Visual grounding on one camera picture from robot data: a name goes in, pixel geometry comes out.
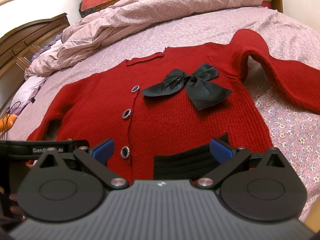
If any purple white pillow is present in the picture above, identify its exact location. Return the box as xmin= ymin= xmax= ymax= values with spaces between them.
xmin=5 ymin=33 xmax=62 ymax=115

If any pink crumpled duvet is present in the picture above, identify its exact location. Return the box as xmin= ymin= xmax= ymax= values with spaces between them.
xmin=24 ymin=0 xmax=266 ymax=81

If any brown wooden headboard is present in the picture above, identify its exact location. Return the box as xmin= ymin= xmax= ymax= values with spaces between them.
xmin=1 ymin=13 xmax=69 ymax=109

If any black cable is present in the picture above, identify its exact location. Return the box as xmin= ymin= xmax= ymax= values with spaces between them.
xmin=4 ymin=97 xmax=36 ymax=140

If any pink floral bed sheet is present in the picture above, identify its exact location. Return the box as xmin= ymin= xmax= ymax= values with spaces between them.
xmin=4 ymin=6 xmax=320 ymax=222

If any red knit cardigan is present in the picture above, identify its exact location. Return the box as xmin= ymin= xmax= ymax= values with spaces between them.
xmin=28 ymin=29 xmax=319 ymax=181

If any person's left hand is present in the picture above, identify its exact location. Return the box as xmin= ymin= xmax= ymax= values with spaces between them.
xmin=9 ymin=159 xmax=38 ymax=217

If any orange toy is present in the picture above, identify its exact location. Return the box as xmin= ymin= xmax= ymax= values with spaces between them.
xmin=0 ymin=113 xmax=17 ymax=133

